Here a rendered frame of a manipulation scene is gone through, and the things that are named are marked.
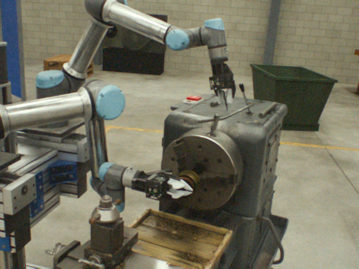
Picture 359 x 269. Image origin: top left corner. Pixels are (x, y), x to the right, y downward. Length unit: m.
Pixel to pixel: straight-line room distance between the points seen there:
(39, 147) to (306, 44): 10.33
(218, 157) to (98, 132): 0.46
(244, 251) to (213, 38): 0.92
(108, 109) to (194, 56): 10.24
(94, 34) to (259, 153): 0.86
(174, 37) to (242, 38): 10.04
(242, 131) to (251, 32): 9.91
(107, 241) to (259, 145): 0.76
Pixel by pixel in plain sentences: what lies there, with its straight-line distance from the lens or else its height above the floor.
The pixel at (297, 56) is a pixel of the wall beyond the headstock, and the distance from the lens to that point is 11.70.
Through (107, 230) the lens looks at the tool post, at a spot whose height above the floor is 1.10.
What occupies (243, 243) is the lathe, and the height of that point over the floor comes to 0.74.
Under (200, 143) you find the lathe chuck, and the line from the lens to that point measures 1.53.
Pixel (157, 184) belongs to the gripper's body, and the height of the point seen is 1.11.
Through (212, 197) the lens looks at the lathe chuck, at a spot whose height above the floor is 1.00.
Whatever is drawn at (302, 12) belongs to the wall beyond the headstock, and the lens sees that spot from 11.65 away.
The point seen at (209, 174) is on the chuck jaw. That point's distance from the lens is 1.52.
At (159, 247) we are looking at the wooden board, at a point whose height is 0.88.
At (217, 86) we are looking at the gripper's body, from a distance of 1.59.
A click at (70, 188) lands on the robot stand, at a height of 0.89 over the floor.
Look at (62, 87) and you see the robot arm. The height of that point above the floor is 1.33.
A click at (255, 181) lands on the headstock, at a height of 1.03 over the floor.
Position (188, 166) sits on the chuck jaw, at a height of 1.13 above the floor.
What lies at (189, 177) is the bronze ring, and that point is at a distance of 1.46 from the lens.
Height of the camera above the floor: 1.69
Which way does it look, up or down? 18 degrees down
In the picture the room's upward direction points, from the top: 4 degrees clockwise
